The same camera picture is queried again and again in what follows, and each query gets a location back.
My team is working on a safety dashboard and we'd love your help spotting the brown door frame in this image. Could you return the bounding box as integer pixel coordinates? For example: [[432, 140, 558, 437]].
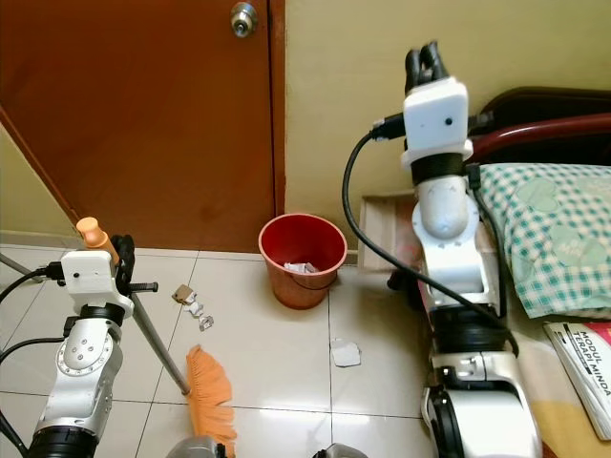
[[267, 0, 288, 217]]

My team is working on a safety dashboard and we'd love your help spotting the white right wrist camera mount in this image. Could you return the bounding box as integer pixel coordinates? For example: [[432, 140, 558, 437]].
[[400, 78, 475, 166]]

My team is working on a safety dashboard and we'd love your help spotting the grey robot left foot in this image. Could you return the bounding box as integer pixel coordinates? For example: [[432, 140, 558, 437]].
[[166, 434, 222, 458]]

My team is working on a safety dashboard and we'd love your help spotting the grey robot right foot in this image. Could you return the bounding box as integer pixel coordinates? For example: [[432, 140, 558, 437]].
[[309, 444, 365, 458]]

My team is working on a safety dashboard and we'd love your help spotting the white crumpled paper in bucket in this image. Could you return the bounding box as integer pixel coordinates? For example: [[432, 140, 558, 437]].
[[284, 260, 322, 277]]

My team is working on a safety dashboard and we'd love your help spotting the brown wooden door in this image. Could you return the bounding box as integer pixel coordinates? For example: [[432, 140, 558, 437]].
[[0, 0, 273, 255]]

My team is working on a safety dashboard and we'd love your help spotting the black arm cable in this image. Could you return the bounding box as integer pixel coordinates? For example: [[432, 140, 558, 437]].
[[0, 269, 65, 458], [0, 336, 66, 364], [340, 112, 522, 357], [466, 164, 513, 321]]

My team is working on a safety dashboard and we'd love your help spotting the grey robot foot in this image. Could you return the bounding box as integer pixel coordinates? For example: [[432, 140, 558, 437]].
[[309, 444, 365, 458], [166, 434, 222, 458]]

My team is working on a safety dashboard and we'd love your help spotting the white paper scrap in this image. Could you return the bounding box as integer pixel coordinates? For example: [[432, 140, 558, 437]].
[[330, 338, 364, 369]]

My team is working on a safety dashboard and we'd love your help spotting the silver round door knob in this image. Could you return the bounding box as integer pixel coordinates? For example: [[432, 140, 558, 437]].
[[230, 2, 259, 39]]

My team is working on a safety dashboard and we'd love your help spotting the maroon bed rail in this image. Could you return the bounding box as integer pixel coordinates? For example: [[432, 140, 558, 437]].
[[468, 113, 611, 164]]

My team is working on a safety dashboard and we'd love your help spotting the yellow bed sheet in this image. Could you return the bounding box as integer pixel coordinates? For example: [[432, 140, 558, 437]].
[[508, 305, 611, 458]]

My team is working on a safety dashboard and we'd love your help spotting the orange broom with grey handle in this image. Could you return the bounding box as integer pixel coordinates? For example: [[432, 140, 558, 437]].
[[76, 217, 240, 451]]

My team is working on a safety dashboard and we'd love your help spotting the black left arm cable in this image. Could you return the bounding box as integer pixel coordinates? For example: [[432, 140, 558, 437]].
[[0, 336, 66, 364], [0, 269, 65, 458]]

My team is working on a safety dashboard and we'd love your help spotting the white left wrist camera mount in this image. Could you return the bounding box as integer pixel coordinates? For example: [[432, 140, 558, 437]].
[[60, 249, 136, 322]]

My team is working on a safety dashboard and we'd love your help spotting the green checkered pillow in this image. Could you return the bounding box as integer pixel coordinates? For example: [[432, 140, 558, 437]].
[[477, 162, 611, 320]]

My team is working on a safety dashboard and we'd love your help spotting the grey metal chair leg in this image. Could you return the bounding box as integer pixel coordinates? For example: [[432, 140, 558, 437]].
[[0, 252, 45, 275]]

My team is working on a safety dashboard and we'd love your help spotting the cardboard box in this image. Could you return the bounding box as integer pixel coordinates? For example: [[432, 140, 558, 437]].
[[360, 194, 429, 280]]

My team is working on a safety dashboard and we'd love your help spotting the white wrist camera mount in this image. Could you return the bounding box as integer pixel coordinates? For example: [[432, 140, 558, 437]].
[[400, 78, 475, 166], [60, 249, 136, 322]]

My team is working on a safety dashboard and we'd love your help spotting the red plastic bucket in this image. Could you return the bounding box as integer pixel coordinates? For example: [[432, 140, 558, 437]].
[[259, 213, 348, 310]]

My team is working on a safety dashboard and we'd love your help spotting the white and red book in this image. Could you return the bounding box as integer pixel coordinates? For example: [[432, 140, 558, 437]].
[[542, 321, 611, 442]]

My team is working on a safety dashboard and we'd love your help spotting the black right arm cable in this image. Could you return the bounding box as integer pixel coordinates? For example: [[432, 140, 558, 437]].
[[340, 112, 522, 357], [466, 164, 513, 321]]

